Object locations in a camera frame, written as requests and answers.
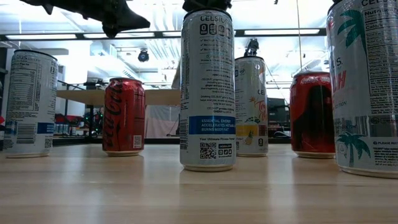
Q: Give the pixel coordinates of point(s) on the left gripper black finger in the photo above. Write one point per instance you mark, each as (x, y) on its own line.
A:
(124, 21)

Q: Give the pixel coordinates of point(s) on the Celsius Arctic Vibe can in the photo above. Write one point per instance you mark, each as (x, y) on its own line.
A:
(29, 102)

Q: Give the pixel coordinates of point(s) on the Celsius can pineapple print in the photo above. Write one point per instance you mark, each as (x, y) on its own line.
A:
(252, 105)

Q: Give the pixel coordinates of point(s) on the red Coca-Cola can dark figure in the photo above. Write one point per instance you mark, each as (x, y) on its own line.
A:
(312, 118)

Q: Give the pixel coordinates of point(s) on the Celsius Peach Vibe can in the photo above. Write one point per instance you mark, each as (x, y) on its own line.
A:
(363, 93)

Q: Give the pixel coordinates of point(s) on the long ceiling light bar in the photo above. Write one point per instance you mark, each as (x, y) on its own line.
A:
(157, 34)

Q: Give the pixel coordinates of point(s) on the black ceiling-hung device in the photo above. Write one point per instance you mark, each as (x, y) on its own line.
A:
(252, 46)

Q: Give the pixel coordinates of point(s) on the Celsius can blue text band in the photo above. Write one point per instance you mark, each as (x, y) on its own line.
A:
(207, 93)

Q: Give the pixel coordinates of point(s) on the white cloth sheet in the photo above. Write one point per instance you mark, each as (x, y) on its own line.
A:
(161, 123)

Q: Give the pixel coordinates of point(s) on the black computer monitor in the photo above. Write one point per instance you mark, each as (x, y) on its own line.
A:
(276, 109)

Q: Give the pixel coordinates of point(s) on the black ceiling camera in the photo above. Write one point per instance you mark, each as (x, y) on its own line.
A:
(143, 56)

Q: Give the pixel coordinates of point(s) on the wooden shelf black frame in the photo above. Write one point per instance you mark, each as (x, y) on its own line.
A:
(81, 97)

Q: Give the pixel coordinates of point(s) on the black aluminium rail frame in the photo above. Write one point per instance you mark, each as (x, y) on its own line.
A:
(77, 141)
(280, 140)

